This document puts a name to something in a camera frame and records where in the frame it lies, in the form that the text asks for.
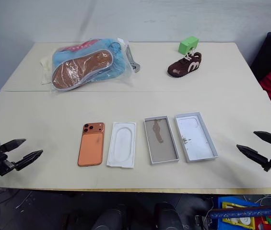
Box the cream folded cloth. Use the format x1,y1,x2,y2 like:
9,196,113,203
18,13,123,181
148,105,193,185
40,55,54,86

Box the green cube block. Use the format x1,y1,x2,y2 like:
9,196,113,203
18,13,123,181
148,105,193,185
178,35,200,55

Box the blue storage bin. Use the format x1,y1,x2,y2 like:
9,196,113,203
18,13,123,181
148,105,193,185
217,195,271,230

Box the dark rounded shape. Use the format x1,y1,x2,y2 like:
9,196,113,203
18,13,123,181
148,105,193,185
153,202,182,230
94,203,129,230

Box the orange smartphone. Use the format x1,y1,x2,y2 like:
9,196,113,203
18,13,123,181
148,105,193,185
77,122,106,167

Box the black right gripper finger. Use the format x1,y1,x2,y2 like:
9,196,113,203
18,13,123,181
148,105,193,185
253,131,271,146
236,144,269,168

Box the blue slippers in plastic bag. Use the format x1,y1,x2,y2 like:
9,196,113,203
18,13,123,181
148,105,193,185
49,37,141,95

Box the blue speckled rod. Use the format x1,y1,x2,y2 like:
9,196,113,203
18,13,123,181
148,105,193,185
209,207,271,219

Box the white moulded phone tray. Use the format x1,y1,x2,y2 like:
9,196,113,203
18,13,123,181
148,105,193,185
106,121,137,168

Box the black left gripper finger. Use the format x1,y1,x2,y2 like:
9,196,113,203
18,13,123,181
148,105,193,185
15,149,44,171
0,138,27,152

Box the yellow frame toy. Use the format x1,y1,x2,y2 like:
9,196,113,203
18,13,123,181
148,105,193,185
221,201,257,228

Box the white phone box lid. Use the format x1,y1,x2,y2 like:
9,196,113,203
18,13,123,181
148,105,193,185
174,111,219,163

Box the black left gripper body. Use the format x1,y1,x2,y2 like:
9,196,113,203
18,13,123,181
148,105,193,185
0,146,16,177

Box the grey phone box base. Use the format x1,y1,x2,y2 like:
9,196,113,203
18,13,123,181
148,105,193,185
143,115,180,166

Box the brown toy sneaker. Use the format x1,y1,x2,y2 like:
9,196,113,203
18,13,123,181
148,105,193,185
167,51,203,79

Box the silver adjustable wrench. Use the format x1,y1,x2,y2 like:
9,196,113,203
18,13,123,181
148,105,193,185
125,44,141,73

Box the black chair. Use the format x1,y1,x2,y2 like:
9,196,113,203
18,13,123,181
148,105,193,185
248,32,271,82

